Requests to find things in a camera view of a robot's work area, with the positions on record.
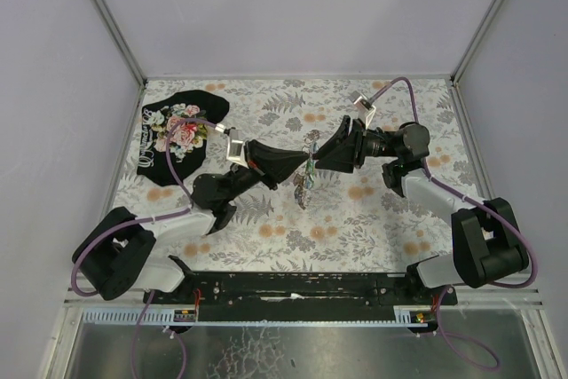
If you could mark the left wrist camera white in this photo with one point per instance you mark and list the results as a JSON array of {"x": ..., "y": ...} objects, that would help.
[{"x": 236, "y": 145}]

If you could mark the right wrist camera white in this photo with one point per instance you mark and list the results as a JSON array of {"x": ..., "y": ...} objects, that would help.
[{"x": 366, "y": 110}]

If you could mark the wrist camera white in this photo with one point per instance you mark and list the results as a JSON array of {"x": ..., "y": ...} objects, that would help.
[
  {"x": 236, "y": 145},
  {"x": 366, "y": 110}
]

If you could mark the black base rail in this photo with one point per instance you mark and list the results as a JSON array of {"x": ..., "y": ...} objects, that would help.
[{"x": 307, "y": 291}]

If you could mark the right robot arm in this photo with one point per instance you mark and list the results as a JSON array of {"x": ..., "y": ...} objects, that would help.
[{"x": 486, "y": 244}]

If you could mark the white cable duct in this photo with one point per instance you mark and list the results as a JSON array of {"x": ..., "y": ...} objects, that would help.
[{"x": 283, "y": 317}]

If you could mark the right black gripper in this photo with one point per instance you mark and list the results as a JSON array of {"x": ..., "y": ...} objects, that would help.
[{"x": 351, "y": 144}]

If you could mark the black floral cloth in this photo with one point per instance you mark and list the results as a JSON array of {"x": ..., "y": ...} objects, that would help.
[{"x": 164, "y": 129}]

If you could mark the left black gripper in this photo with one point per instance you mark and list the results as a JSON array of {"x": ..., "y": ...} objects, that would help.
[{"x": 258, "y": 161}]

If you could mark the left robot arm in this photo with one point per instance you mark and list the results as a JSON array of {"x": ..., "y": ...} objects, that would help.
[{"x": 125, "y": 251}]

